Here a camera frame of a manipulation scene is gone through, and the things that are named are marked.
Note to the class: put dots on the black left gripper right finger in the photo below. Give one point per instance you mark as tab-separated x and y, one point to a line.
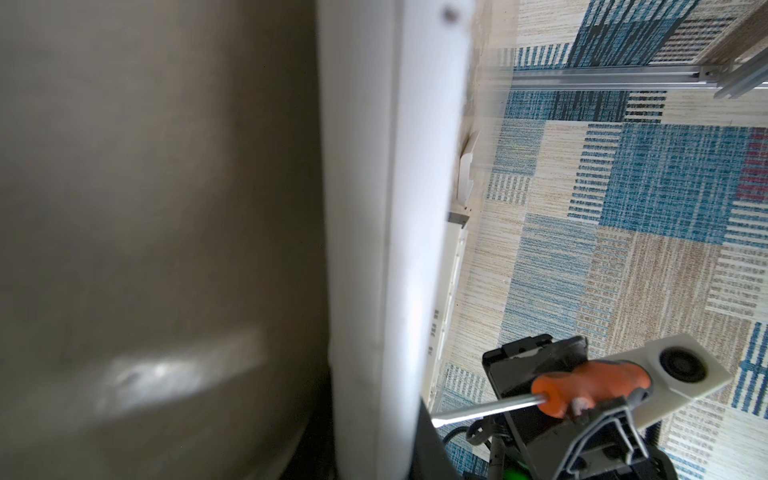
430	460

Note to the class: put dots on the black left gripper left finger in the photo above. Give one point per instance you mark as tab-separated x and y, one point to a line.
314	457

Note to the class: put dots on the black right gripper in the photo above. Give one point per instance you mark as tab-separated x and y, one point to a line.
599	443

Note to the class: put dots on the orange handled screwdriver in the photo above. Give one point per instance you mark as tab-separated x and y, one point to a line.
557	394

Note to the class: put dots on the small white battery cover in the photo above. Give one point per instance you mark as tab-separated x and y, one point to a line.
465	183

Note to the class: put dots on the white remote with grey screen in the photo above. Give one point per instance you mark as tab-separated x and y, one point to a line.
392	79

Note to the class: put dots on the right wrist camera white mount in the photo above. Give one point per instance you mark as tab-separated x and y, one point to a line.
682	371

